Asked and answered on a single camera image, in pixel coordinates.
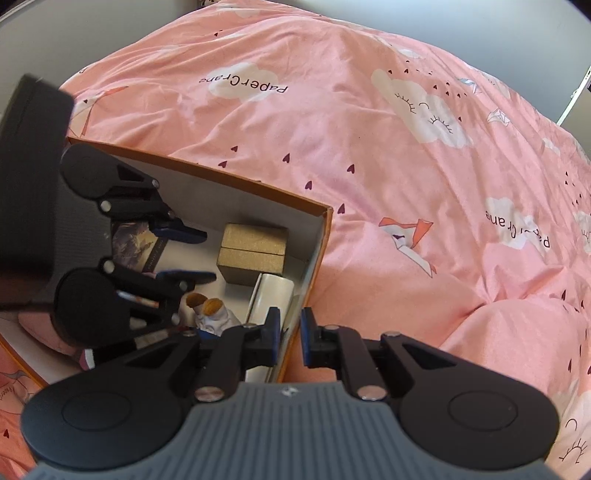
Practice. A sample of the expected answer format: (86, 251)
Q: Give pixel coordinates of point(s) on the dark picture booklet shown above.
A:
(138, 247)

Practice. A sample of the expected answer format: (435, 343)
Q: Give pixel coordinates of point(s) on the red and white pen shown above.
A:
(138, 299)

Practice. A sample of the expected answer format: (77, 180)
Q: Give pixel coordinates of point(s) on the pink pouch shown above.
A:
(46, 330)

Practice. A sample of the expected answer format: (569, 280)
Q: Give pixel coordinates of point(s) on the white glossy box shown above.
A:
(272, 290)

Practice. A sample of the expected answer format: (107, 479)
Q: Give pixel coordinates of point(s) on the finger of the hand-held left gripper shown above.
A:
(184, 278)
(178, 230)

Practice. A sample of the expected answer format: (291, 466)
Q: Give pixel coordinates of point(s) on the pink cloud-print blanket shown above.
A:
(392, 184)

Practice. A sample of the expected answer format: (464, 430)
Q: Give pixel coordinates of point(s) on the small plush figure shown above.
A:
(210, 314)

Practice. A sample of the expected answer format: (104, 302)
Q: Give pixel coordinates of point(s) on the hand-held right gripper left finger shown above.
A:
(273, 333)

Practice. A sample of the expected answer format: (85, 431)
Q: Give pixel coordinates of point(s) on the orange cardboard box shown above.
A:
(194, 184)

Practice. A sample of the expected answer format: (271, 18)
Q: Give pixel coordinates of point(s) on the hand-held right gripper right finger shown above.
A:
(305, 336)

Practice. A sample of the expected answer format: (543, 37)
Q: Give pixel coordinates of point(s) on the gold box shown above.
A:
(251, 254)

